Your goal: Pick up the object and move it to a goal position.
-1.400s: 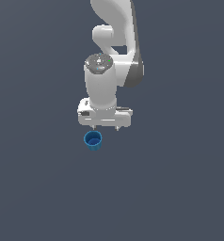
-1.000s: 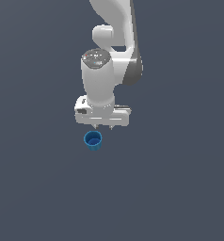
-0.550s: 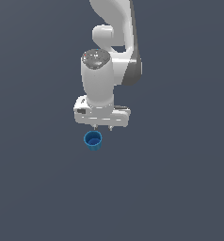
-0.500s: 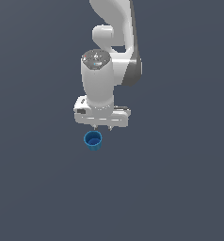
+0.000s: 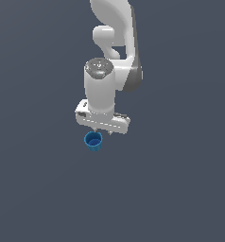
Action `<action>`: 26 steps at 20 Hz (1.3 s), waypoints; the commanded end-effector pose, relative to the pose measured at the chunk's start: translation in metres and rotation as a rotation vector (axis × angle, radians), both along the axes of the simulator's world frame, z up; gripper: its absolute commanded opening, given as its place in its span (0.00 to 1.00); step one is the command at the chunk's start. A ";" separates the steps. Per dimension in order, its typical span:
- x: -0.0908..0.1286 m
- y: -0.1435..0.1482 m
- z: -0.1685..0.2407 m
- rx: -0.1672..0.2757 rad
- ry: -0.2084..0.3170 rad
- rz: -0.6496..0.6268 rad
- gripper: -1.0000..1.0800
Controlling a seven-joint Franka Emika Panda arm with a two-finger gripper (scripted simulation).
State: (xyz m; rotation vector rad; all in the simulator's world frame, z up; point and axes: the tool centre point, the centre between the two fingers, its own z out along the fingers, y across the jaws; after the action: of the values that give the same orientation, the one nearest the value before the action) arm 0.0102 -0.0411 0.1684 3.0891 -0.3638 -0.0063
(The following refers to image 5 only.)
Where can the blue cup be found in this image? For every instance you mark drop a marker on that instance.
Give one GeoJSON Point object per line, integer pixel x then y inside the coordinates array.
{"type": "Point", "coordinates": [93, 142]}

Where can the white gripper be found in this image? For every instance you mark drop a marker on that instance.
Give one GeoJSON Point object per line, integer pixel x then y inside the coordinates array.
{"type": "Point", "coordinates": [101, 121]}

